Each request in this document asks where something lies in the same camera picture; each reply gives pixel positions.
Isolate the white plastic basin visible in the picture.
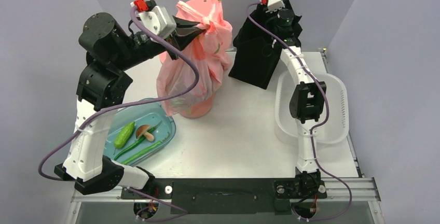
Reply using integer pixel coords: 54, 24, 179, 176
274, 71, 349, 146

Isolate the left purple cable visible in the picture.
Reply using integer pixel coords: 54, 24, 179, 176
37, 5, 200, 182

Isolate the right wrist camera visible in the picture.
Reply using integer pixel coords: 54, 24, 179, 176
260, 0, 285, 13

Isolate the pink three-tier shelf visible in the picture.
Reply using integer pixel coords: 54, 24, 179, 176
157, 0, 223, 118

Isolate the pink plastic grocery bag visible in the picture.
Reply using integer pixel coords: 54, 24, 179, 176
156, 0, 233, 117

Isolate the brown mushroom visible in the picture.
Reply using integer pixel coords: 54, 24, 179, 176
135, 124, 155, 142

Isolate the green bitter gourd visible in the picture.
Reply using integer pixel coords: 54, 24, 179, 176
114, 121, 135, 149

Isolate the light green long pepper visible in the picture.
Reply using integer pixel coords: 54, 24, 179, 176
122, 132, 170, 165

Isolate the purple cable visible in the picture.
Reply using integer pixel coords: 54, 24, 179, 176
246, 2, 353, 222
37, 5, 200, 182

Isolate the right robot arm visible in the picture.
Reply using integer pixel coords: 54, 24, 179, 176
275, 9, 325, 201

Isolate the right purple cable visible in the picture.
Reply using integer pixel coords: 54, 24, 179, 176
246, 2, 353, 222

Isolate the black fabric bag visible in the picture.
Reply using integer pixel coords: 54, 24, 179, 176
229, 0, 303, 89

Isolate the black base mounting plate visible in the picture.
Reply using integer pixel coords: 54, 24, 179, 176
120, 178, 327, 215

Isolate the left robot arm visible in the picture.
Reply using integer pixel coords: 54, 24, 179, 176
54, 12, 203, 198

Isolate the blue transparent tray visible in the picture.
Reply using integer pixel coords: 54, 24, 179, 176
103, 102, 176, 166

